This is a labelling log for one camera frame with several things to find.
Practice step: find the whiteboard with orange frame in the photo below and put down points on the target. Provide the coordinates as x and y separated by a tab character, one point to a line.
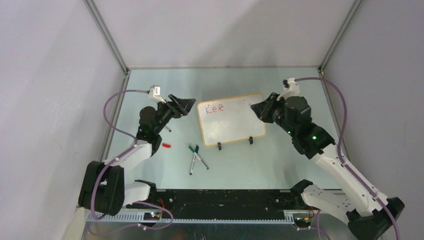
230	119

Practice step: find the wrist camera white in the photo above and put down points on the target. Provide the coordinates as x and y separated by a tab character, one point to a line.
290	88
154	94

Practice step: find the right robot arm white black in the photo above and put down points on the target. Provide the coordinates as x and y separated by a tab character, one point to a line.
367	212

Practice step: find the left aluminium corner post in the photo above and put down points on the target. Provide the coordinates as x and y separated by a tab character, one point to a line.
105	32

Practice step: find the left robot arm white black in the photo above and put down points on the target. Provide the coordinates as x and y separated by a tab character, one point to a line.
112	182

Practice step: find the right aluminium corner post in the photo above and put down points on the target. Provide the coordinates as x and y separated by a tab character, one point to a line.
340	34

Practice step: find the green marker pen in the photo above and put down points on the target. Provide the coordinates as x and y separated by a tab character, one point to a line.
202	161

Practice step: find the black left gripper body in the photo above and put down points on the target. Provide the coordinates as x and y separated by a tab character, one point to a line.
165	113

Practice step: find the grey cable duct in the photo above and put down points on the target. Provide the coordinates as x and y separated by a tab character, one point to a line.
144	217

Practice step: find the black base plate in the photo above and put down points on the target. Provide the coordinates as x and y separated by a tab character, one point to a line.
229	204

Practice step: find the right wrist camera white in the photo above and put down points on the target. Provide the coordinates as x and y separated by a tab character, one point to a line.
290	88

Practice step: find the aluminium corner post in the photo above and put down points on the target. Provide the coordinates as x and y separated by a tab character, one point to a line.
340	34
105	32

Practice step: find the blue marker pen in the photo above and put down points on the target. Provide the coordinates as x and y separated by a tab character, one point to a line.
194	151

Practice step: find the aluminium frame rail front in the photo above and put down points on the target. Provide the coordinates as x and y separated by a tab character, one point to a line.
301	188

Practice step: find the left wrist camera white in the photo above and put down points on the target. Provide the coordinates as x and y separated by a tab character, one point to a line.
154	94

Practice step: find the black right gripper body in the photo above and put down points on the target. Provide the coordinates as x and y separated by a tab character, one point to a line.
279	119

